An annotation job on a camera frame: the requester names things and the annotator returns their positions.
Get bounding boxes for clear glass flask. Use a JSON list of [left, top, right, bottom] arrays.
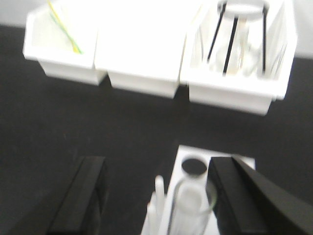
[[213, 20, 261, 76]]

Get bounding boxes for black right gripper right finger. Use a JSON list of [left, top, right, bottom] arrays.
[[208, 157, 313, 235]]

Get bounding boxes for white test tube rack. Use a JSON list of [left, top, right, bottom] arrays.
[[141, 144, 256, 235]]

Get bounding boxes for white right storage bin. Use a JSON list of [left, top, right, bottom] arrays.
[[180, 0, 297, 116]]

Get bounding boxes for black wire tripod stand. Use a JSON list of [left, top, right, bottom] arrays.
[[207, 0, 269, 75]]

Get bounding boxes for white storage bin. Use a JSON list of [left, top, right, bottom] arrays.
[[180, 0, 297, 116], [94, 0, 184, 98], [22, 0, 107, 86]]

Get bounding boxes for yellow green plastic stirrer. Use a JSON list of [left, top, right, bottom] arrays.
[[46, 0, 83, 54]]

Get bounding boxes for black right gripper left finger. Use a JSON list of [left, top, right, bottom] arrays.
[[0, 156, 107, 235]]

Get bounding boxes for white middle storage bin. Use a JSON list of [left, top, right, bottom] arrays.
[[94, 0, 184, 98]]

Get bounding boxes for white left storage bin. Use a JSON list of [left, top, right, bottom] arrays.
[[22, 0, 107, 86]]

